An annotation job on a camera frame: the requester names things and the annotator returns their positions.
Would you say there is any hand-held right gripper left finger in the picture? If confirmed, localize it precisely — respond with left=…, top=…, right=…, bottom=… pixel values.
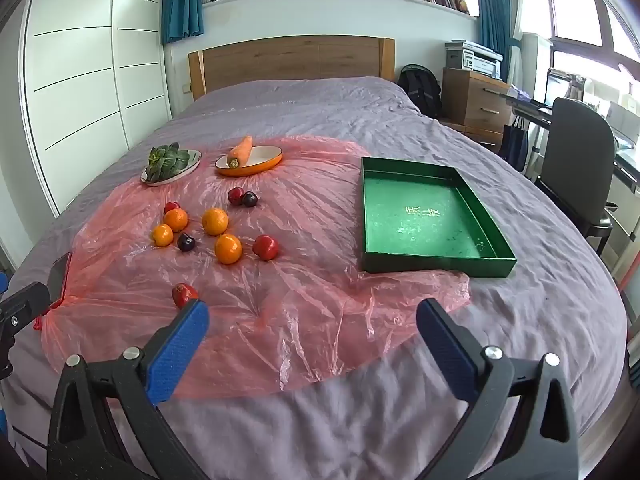
left=46, top=298, right=211, bottom=480

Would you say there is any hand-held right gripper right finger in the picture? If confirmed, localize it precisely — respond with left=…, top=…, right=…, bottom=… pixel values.
left=416, top=298, right=581, bottom=480

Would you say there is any green tray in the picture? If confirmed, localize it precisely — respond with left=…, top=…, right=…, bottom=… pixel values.
left=361, top=156, right=518, bottom=278

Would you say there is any smartphone in red case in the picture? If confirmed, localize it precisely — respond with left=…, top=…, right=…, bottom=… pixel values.
left=47, top=252, right=74, bottom=308

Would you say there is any pink plastic sheet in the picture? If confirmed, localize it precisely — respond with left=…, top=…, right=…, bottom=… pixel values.
left=34, top=136, right=472, bottom=401

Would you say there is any bok choy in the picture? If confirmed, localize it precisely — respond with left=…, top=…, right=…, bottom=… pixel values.
left=146, top=142, right=193, bottom=181

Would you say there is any white plate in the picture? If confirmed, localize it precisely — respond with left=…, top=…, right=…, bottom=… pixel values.
left=140, top=149, right=203, bottom=187

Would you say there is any carrot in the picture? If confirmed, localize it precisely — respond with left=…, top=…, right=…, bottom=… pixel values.
left=227, top=135, right=254, bottom=168

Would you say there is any white wardrobe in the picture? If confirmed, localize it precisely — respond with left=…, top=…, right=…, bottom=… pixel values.
left=20, top=0, right=173, bottom=216

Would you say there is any orange plate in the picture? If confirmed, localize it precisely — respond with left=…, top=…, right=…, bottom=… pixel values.
left=215, top=145, right=284, bottom=178

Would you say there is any dark blue tote bag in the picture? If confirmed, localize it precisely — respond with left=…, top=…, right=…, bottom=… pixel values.
left=501, top=117, right=530, bottom=171

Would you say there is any grey office chair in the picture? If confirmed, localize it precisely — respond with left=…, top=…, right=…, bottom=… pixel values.
left=535, top=97, right=618, bottom=256

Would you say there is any wooden drawer cabinet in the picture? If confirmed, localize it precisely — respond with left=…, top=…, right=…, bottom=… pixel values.
left=440, top=66, right=513, bottom=153

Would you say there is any black backpack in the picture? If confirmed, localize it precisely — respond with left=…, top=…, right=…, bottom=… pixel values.
left=397, top=64, right=443, bottom=120

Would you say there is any laptop computer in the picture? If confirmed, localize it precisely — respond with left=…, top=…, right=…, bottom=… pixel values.
left=545, top=67, right=576, bottom=110

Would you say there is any white printer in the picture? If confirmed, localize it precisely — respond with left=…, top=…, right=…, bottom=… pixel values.
left=459, top=41, right=504, bottom=80

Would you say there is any wooden headboard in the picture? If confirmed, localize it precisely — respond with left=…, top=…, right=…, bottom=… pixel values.
left=188, top=35, right=396, bottom=102

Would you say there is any teal curtain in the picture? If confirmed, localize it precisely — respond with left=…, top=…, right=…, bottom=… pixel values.
left=472, top=0, right=523, bottom=83
left=161, top=0, right=205, bottom=45

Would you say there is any dark framed window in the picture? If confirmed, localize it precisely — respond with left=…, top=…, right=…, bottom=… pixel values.
left=520, top=0, right=640, bottom=91

